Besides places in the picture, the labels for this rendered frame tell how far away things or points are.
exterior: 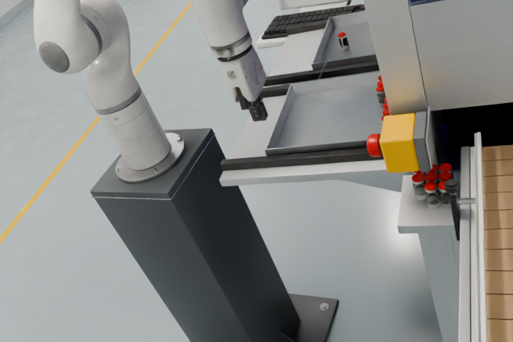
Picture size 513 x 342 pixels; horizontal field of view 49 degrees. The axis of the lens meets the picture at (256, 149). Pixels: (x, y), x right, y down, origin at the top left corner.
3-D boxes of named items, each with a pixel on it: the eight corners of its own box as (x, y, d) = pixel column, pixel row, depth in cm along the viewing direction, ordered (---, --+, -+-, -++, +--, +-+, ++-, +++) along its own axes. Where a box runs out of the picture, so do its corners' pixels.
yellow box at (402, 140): (433, 143, 96) (427, 110, 92) (431, 172, 91) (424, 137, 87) (389, 147, 99) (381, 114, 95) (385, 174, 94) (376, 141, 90)
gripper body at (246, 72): (241, 56, 107) (259, 104, 113) (256, 30, 114) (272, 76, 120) (207, 61, 110) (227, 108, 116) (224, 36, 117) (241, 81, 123)
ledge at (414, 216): (484, 179, 99) (483, 170, 98) (486, 232, 90) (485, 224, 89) (404, 182, 105) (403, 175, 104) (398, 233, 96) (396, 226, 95)
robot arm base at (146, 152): (103, 183, 141) (66, 125, 130) (140, 136, 154) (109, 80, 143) (162, 184, 132) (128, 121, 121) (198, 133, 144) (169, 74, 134)
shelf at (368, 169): (455, 4, 154) (454, -2, 153) (450, 172, 103) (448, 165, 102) (293, 33, 174) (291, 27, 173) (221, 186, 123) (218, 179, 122)
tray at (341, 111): (434, 75, 126) (433, 62, 124) (431, 148, 107) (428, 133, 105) (294, 95, 140) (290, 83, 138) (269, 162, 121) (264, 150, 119)
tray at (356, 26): (454, 6, 149) (453, -6, 147) (452, 56, 130) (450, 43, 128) (332, 27, 163) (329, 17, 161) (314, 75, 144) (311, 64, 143)
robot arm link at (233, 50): (240, 45, 106) (245, 58, 107) (253, 23, 112) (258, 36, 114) (201, 51, 109) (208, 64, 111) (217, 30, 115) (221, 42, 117)
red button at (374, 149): (393, 146, 97) (388, 127, 94) (391, 160, 94) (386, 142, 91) (371, 147, 98) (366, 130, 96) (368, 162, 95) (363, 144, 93)
